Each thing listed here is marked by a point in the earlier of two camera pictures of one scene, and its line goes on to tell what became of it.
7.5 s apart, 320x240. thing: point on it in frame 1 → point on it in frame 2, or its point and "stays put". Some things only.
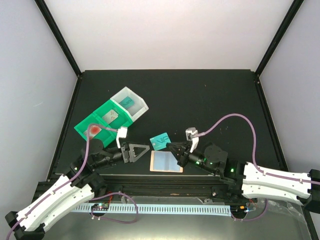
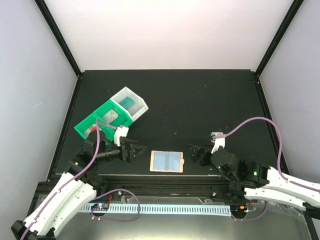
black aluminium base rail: x=112 y=186 stays put
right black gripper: x=182 y=156 → x=205 y=151
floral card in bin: x=110 y=116 stays put
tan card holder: x=163 y=161 stays put
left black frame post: x=47 y=15 stays put
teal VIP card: x=160 y=141 → x=127 y=102
